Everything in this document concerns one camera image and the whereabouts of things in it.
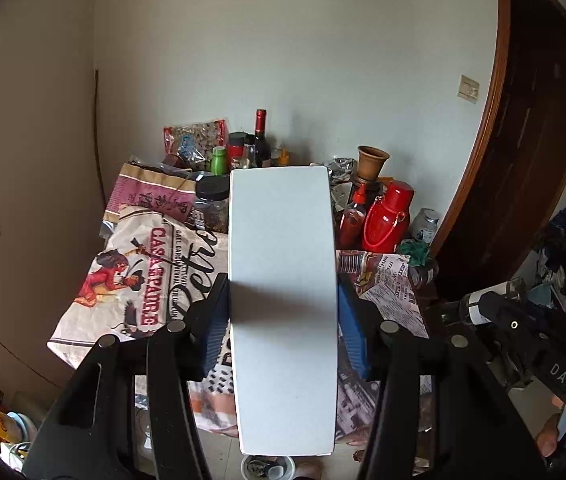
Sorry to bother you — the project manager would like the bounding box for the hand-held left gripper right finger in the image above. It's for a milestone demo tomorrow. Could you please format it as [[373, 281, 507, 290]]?
[[337, 272, 548, 480]]

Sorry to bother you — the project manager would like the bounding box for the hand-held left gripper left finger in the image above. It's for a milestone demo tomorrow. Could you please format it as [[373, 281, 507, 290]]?
[[22, 272, 231, 480]]

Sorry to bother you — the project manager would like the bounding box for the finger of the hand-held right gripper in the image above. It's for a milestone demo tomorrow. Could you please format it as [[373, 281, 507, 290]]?
[[483, 292, 532, 335]]

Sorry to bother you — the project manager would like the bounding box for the small green glass bottle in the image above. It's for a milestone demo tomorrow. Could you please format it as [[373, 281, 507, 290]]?
[[440, 280, 526, 327]]

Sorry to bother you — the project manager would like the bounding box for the white box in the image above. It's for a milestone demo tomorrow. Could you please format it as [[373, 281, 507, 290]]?
[[228, 164, 339, 458]]

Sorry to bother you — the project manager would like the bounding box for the white plastic bucket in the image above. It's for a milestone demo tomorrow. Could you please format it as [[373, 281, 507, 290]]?
[[240, 455, 296, 480]]

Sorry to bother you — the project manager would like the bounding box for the person's right hand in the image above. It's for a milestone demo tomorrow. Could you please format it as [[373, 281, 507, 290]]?
[[535, 394, 566, 458]]

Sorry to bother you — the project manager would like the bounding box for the dark glass jar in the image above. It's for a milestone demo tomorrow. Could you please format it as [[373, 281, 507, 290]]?
[[408, 260, 438, 288]]

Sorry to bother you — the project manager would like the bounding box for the green cloth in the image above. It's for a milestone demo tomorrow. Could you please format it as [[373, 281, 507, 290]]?
[[398, 240, 431, 267]]

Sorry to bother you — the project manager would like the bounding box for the red sauce bottle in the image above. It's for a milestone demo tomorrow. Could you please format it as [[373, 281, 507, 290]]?
[[339, 182, 368, 250]]

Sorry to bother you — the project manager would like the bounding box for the plastic jar black lid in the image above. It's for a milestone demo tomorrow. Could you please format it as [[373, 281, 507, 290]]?
[[194, 175, 230, 233]]

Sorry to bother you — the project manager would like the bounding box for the printed newspaper tablecloth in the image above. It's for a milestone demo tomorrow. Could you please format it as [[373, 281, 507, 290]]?
[[47, 205, 434, 448]]

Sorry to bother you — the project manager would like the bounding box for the red thermos flask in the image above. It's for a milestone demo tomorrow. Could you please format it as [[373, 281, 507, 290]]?
[[361, 180, 415, 255]]

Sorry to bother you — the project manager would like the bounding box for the clear glass jar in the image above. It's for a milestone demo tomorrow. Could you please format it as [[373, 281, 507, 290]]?
[[411, 208, 440, 246]]

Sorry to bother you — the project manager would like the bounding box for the pink printed sack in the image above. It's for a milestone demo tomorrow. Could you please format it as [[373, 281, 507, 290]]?
[[106, 160, 204, 223]]

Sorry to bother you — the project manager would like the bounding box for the silver foil packet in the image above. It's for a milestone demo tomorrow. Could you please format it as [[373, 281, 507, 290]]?
[[325, 157, 356, 181]]

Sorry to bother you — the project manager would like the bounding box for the brown clay vase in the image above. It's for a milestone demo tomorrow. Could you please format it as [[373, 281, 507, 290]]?
[[357, 146, 390, 183]]

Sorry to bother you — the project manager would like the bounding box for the red snack packet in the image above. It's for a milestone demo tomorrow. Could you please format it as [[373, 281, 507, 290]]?
[[164, 119, 229, 168]]

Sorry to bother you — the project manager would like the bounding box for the dark wine bottle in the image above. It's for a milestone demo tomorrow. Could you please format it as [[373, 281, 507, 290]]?
[[254, 109, 272, 168]]

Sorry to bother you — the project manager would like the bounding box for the brown wooden door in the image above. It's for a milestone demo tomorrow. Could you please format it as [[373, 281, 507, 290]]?
[[428, 0, 566, 301]]

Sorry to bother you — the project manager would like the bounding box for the blue bowl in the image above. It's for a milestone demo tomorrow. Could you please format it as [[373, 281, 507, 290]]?
[[6, 411, 37, 442]]

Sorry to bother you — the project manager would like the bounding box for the black wall cable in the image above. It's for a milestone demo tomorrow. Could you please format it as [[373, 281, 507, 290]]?
[[93, 69, 108, 207]]

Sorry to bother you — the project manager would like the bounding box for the beige light switch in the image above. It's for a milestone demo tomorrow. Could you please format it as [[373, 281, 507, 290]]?
[[457, 74, 480, 105]]

